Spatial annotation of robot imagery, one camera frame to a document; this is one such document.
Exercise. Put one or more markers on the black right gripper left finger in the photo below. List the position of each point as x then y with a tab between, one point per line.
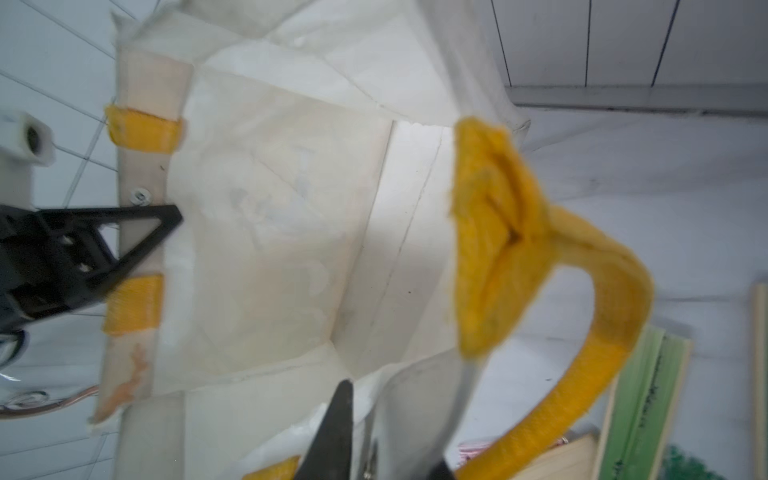
330	453

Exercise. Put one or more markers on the cream tote bag yellow handles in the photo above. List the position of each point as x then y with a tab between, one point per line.
355	207

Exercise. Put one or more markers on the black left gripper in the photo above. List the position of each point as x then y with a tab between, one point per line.
57	260

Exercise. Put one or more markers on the black wire ornament stand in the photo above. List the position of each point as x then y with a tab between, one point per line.
38	402

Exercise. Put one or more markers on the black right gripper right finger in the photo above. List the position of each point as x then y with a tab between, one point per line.
441	471

